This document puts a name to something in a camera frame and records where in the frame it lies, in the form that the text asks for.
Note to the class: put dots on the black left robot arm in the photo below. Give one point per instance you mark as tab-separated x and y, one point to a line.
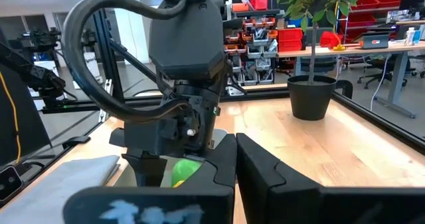
187	38

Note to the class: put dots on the grey cloth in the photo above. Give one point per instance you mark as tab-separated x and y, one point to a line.
59	184

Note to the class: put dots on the shelf with red bins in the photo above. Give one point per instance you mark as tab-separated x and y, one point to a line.
289	39

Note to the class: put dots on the clear plastic bottle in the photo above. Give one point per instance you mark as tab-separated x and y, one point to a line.
410	36

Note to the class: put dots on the wooden top desk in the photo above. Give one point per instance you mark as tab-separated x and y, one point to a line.
395	48

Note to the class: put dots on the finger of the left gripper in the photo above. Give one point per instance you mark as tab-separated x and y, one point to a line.
147	171

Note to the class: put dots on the black office chair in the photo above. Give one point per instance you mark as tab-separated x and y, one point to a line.
385	67

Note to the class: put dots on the black plant pot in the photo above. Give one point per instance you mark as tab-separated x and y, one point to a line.
312	99

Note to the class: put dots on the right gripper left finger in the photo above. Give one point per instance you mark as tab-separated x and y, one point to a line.
212	197

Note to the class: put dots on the black panel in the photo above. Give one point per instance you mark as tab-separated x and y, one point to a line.
26	124

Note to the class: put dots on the black table-level camera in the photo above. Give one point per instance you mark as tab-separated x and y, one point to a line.
10	184

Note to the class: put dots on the yellow toy produce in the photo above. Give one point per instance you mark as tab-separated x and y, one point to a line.
178	184

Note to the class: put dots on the black aluminium table frame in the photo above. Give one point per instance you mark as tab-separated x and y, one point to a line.
106	51

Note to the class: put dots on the black table clamp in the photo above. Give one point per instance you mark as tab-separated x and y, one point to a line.
76	141

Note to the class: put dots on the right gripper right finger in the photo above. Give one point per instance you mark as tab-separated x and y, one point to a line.
282	197

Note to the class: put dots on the black background robot arm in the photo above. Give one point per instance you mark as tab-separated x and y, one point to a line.
36	74

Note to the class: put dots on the green toy produce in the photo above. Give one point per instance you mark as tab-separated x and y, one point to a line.
184	171

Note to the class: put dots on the grey laptop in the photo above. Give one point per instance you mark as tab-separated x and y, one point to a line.
375	41

